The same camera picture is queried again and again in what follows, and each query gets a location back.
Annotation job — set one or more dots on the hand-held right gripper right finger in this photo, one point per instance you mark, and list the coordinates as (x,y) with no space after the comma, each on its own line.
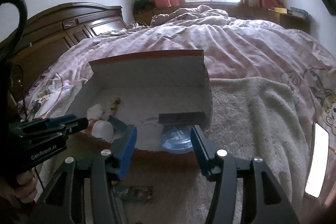
(202,153)

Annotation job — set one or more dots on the wooden side shelf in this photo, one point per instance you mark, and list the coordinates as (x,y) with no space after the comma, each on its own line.
(291,23)

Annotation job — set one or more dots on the potted plant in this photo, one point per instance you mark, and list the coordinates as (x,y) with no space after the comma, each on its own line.
(143,3)

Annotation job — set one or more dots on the smartphone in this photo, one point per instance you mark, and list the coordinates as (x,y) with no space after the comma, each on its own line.
(317,161)

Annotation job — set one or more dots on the yellow box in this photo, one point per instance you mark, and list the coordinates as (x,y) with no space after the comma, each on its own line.
(280,10)

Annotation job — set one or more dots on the dark wooden headboard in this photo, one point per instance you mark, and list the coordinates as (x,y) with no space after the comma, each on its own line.
(52,27)

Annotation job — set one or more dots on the white towel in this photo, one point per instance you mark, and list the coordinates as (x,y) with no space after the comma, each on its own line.
(249,121)

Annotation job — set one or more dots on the orange cardboard box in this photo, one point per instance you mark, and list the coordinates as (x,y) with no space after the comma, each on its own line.
(147,74)

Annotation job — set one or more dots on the wooden bedside cabinet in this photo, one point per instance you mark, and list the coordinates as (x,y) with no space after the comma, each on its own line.
(147,16)

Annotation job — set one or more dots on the pink printed quilt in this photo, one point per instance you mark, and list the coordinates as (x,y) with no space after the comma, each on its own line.
(236,43)

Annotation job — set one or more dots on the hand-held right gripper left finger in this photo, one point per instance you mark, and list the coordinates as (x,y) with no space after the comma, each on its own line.
(127,153)

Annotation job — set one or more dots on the white bottle orange label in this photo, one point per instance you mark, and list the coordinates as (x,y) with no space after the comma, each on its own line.
(102,130)

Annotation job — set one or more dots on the stack of books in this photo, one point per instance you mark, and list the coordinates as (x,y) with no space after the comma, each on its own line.
(299,12)

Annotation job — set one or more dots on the blue oval plastic case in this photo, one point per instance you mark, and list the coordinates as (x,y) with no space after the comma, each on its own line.
(176,140)

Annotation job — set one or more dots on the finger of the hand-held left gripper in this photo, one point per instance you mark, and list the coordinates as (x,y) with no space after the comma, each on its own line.
(61,120)
(78,125)

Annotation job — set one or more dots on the person's left hand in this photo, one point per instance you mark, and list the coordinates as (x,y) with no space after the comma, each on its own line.
(26,187)

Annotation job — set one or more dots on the green printed packet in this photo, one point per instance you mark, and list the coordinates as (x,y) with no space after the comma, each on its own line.
(132,192)

